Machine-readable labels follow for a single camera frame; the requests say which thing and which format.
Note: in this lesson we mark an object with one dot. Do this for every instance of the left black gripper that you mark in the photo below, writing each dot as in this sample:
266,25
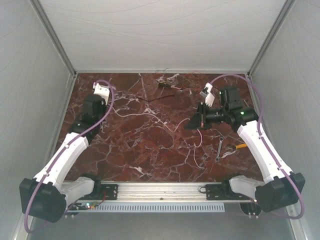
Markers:
104,107

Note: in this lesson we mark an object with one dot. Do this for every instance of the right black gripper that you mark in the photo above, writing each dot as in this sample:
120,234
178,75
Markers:
199,119

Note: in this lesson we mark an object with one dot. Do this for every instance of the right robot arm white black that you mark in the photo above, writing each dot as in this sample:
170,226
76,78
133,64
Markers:
280,186

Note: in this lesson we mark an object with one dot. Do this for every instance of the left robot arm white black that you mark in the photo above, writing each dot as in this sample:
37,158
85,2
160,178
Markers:
44,196

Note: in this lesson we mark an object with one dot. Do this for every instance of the black zip tie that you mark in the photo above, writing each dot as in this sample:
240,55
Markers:
157,98

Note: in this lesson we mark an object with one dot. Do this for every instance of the silver wrench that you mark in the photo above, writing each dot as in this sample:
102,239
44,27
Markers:
221,139

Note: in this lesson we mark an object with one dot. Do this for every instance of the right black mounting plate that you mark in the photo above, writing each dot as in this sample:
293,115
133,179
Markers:
213,192

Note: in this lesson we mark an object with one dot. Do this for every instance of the black mounting plate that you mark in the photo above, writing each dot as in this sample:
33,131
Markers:
213,192
108,192

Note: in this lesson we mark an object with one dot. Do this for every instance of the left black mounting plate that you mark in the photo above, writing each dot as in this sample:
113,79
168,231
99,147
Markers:
108,192

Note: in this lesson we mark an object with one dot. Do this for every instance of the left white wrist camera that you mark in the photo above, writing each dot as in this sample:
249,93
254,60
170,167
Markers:
102,91

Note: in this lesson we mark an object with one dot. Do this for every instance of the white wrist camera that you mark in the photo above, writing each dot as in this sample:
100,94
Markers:
102,91
207,95

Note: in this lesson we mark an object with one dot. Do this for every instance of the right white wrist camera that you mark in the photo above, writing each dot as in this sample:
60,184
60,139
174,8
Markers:
207,95

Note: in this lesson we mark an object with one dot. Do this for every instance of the yellow handled tool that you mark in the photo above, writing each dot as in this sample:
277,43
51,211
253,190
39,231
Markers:
240,146

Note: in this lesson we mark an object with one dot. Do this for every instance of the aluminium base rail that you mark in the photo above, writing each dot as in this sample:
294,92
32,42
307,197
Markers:
155,192

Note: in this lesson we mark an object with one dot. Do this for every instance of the grey slotted cable duct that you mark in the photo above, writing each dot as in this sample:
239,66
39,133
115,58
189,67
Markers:
155,207

